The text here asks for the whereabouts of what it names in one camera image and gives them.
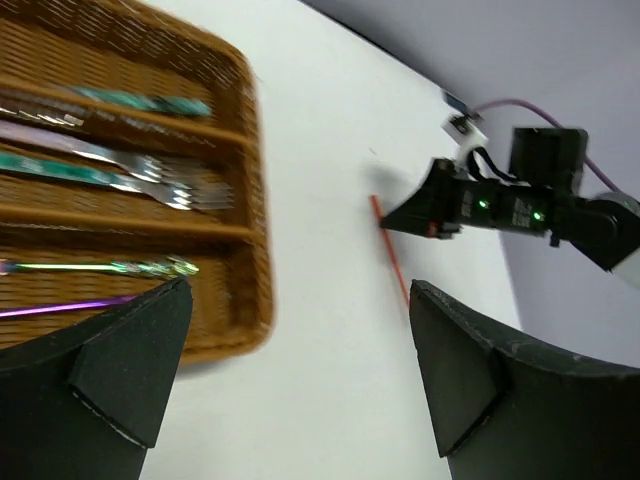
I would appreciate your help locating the blue right corner label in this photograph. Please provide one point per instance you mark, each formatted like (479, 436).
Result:
(462, 110)

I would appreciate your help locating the iridescent purple spoon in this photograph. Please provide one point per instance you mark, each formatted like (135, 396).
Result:
(66, 307)

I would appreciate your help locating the teal handle fork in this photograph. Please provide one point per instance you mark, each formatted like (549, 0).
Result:
(174, 195)

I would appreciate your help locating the dark handle knife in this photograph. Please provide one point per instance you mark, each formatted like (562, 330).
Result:
(39, 113)

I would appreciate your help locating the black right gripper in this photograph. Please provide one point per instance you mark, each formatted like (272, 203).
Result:
(537, 196)

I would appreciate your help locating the wicker cutlery tray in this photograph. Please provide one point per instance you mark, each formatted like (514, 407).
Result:
(130, 46)

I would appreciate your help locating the orange chopstick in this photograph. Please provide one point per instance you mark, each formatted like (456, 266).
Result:
(388, 244)

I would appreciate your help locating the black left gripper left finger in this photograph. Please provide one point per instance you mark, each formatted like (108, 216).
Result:
(87, 401)

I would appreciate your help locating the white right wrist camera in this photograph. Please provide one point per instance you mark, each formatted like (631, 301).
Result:
(465, 133)

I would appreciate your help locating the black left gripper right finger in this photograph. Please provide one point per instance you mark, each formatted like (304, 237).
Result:
(506, 405)

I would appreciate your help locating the iridescent ornate handle spoon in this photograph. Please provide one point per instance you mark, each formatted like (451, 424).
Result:
(166, 268)

